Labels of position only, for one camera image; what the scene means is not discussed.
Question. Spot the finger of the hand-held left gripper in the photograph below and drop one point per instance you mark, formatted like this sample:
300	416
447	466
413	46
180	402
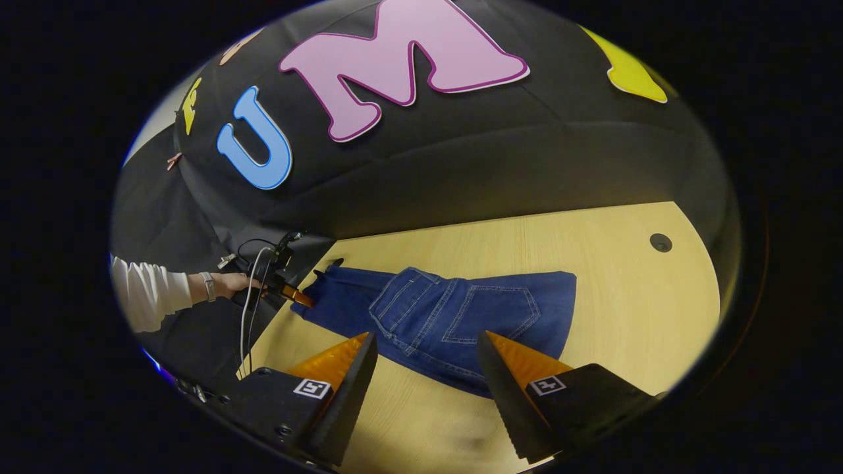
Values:
298	296
331	266

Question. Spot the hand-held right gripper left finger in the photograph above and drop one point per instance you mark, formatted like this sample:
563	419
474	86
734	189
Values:
346	401

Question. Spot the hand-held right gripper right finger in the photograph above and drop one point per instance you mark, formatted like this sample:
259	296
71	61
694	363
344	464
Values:
507	401

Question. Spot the blue denim jeans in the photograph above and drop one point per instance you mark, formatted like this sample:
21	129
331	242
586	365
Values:
448	316

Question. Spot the silver wristwatch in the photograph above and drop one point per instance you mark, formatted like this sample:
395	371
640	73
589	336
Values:
209	286

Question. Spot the copper cloth clip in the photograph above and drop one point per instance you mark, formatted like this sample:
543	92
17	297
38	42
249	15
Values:
174	160

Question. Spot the black backdrop cloth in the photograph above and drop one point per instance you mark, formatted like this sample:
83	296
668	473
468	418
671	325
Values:
461	164

